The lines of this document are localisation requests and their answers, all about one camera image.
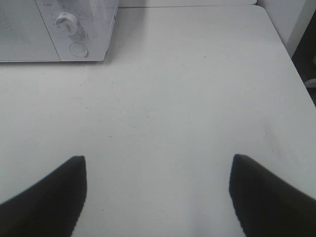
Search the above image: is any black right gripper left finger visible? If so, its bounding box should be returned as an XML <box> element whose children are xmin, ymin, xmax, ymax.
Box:
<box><xmin>0</xmin><ymin>156</ymin><xmax>87</xmax><ymax>237</ymax></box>

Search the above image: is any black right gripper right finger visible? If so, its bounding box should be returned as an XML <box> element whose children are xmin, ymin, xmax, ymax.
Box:
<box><xmin>229</xmin><ymin>154</ymin><xmax>316</xmax><ymax>237</ymax></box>

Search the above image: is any white microwave oven body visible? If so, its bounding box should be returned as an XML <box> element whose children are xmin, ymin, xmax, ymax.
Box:
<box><xmin>0</xmin><ymin>0</ymin><xmax>119</xmax><ymax>62</ymax></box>

